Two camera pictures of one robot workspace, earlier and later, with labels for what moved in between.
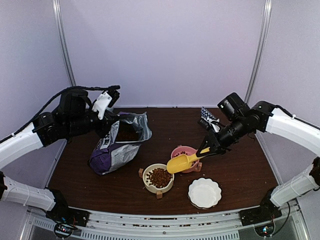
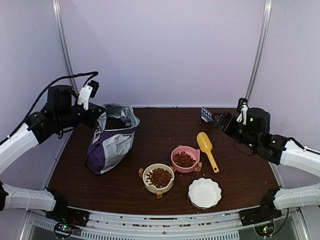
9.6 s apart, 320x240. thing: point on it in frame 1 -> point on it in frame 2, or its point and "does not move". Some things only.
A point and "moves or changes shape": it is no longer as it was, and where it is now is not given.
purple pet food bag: x=109 y=154 moves or changes shape
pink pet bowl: x=185 y=150 does not move
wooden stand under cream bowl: x=159 y=194 does not move
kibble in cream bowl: x=159 y=177 does not move
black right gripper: x=216 y=146 -> x=225 y=117
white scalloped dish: x=204 y=193 does not move
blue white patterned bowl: x=208 y=116 does not move
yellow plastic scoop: x=181 y=162 -> x=204 y=143
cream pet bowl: x=156 y=177 does not move
